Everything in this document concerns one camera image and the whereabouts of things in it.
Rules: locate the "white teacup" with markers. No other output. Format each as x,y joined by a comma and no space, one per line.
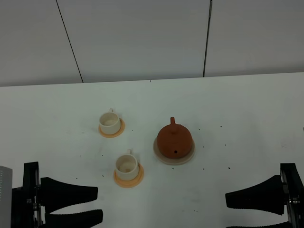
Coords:
127,166
109,122

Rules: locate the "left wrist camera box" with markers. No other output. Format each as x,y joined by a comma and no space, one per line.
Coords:
5,196

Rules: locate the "beige round teapot coaster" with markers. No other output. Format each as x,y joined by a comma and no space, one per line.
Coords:
169,161

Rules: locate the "near orange cup coaster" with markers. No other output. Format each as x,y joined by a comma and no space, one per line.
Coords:
130,183

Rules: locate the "far white teacup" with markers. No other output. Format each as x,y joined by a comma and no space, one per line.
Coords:
109,122

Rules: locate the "orange cup coaster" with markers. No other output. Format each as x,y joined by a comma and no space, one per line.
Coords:
122,128
130,183

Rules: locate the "far orange cup coaster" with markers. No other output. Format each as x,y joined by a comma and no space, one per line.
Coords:
122,128

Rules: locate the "near white teacup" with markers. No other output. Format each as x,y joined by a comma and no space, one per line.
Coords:
127,166

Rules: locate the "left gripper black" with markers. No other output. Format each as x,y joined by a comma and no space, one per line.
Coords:
54,195

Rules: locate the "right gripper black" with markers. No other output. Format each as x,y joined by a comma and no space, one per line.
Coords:
272,195

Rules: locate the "brown clay teapot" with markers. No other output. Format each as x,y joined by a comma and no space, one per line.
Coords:
174,141

